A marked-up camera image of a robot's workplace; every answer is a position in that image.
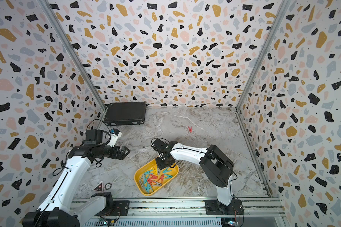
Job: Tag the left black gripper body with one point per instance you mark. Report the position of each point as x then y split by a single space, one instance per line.
114 152

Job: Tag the black flat case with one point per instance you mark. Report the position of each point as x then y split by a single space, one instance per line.
126 113

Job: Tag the left aluminium corner post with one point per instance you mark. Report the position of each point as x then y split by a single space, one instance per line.
47 10

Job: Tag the triangular warning sticker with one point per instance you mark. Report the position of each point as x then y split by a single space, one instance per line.
99 187

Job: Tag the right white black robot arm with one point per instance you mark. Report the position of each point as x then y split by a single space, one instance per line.
214 162

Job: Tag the red clothespin in box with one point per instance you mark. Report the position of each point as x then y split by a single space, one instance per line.
152 179

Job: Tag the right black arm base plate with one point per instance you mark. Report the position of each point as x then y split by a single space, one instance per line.
214 207

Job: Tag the teal clothespin in box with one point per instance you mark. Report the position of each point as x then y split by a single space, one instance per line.
165 176
148 172

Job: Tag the right aluminium corner post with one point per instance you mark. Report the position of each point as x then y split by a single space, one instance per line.
267 44

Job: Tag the yellow plastic storage box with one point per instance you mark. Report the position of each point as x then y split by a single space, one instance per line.
150 189

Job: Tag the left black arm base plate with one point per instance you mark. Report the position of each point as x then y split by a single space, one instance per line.
118 208

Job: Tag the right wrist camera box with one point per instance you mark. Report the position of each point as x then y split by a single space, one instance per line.
158 143

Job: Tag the aluminium corner post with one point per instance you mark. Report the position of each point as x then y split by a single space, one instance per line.
47 10
267 44

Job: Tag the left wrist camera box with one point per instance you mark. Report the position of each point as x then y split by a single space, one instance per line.
115 134

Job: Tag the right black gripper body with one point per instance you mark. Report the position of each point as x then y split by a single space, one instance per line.
161 163

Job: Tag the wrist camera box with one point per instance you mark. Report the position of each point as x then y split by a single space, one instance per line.
158 143
115 134

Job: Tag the round black sticker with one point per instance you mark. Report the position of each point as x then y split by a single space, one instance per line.
108 186

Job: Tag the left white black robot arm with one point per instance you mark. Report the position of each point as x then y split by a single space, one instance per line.
55 210

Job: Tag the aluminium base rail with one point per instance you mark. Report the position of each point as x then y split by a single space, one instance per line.
191 212

